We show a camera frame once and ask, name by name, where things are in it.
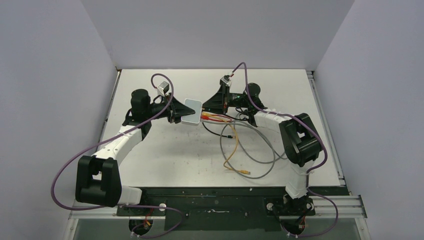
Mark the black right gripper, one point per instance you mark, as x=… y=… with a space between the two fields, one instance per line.
x=219 y=103

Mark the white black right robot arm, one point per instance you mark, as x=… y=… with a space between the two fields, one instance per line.
x=298 y=134

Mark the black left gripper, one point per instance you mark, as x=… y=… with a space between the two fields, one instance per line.
x=175 y=110

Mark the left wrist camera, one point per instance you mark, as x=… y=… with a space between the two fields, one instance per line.
x=163 y=88

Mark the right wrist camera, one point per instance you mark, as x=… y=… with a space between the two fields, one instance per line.
x=226 y=80

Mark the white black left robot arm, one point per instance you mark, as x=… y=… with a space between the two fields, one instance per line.
x=98 y=180

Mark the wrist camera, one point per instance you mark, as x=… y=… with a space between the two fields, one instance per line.
x=163 y=88
x=226 y=80

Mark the white network switch box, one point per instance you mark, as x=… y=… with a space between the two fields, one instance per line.
x=194 y=117

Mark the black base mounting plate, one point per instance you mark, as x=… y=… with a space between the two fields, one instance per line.
x=226 y=208

